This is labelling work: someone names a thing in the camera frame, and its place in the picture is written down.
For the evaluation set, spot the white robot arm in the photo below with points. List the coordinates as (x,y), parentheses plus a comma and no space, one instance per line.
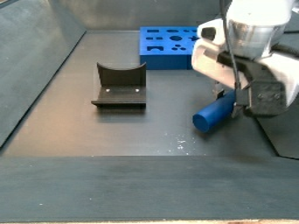
(260,12)

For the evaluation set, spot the blue foam shape-sorter block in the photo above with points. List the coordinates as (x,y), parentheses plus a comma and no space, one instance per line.
(166,47)

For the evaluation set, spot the dark curved cradle stand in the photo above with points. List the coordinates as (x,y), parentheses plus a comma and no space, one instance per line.
(122,87)

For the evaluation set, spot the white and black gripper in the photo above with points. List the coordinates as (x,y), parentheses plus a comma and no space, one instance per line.
(242,57)

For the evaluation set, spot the blue round cylinder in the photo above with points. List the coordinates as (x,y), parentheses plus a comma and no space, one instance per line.
(214,113)

